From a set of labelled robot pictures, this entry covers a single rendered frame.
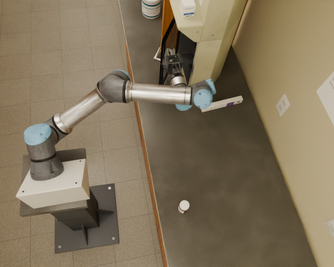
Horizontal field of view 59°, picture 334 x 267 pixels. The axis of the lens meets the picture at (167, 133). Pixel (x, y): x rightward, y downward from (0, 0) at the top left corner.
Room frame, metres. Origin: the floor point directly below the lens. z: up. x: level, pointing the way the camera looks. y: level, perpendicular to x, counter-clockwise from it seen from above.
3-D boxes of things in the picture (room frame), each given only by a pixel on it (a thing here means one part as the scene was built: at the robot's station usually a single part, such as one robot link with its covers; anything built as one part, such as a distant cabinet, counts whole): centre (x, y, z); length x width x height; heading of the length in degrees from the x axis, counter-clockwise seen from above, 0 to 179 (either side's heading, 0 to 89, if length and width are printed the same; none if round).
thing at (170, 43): (1.17, 0.05, 1.19); 0.30 x 0.01 x 0.40; 168
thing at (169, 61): (0.93, 0.01, 1.31); 0.12 x 0.08 x 0.09; 19
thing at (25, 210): (0.41, 0.54, 0.92); 0.32 x 0.32 x 0.04; 16
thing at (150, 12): (1.71, 0.23, 1.02); 0.13 x 0.13 x 0.15
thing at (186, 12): (1.09, -0.01, 1.54); 0.05 x 0.05 x 0.06; 23
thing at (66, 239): (0.41, 0.54, 0.45); 0.48 x 0.48 x 0.90; 16
